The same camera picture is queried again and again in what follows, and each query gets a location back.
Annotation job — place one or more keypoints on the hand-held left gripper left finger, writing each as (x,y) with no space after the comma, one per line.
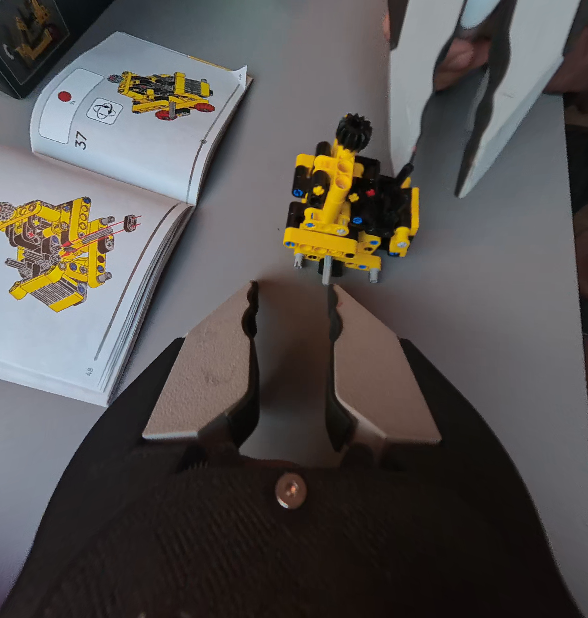
(202,381)

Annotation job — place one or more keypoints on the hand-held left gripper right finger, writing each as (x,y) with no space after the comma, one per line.
(376,381)

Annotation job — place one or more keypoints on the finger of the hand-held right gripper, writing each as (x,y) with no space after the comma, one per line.
(412,82)
(521,82)

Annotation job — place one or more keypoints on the yellow black lego vehicle model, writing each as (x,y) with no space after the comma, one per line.
(332,203)

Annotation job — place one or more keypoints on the lego instruction booklet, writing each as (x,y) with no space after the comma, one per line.
(33,338)

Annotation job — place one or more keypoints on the dark lego set box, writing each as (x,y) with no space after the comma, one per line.
(14,58)

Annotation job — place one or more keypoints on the person's right hand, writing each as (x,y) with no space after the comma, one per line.
(460,62)

